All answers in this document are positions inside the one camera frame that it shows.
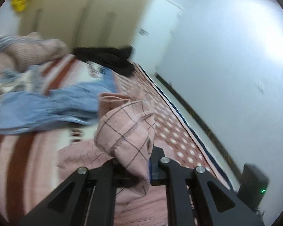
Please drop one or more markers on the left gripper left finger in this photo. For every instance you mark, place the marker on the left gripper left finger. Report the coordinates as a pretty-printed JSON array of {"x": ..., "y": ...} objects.
[{"x": 86, "y": 197}]

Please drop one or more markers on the beige wardrobe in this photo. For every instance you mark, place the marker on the beige wardrobe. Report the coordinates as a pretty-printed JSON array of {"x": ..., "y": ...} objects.
[{"x": 84, "y": 23}]

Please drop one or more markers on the black garment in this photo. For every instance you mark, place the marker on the black garment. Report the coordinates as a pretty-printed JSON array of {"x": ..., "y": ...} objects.
[{"x": 117, "y": 59}]

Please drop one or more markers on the pink brown quilt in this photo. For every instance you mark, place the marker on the pink brown quilt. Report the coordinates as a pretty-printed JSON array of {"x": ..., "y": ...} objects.
[{"x": 20, "y": 52}]

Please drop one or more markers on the white door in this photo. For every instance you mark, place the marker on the white door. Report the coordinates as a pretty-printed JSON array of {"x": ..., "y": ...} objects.
[{"x": 155, "y": 32}]

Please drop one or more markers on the striped pink bed blanket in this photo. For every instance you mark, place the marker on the striped pink bed blanket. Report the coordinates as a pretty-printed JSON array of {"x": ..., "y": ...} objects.
[{"x": 29, "y": 168}]

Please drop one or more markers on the light blue denim jeans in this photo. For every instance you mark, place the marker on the light blue denim jeans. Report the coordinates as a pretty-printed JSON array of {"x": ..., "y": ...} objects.
[{"x": 22, "y": 112}]

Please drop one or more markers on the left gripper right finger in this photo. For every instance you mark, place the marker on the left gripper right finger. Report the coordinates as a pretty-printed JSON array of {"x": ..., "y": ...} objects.
[{"x": 196, "y": 197}]

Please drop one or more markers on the black device green light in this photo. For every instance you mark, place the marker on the black device green light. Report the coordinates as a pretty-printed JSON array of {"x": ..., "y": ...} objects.
[{"x": 253, "y": 185}]

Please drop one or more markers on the pink checked pants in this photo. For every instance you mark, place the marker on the pink checked pants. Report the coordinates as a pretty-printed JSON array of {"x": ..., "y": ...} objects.
[{"x": 126, "y": 132}]

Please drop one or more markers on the yellow object on wardrobe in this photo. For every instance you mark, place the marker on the yellow object on wardrobe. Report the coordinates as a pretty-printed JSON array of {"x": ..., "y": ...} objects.
[{"x": 19, "y": 5}]

